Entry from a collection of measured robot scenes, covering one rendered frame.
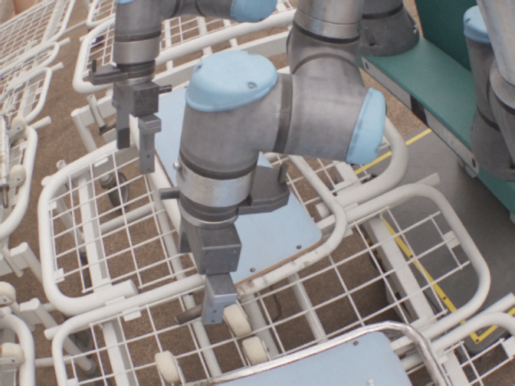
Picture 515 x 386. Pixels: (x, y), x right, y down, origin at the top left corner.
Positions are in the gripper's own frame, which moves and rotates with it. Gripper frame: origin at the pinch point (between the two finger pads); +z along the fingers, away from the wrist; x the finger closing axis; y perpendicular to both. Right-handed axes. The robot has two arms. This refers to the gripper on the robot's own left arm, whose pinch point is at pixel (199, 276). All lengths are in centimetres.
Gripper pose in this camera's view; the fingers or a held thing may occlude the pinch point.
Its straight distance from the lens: 96.0
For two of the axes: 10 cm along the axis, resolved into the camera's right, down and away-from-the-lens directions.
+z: -1.6, 7.3, 6.7
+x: 2.8, 6.8, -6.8
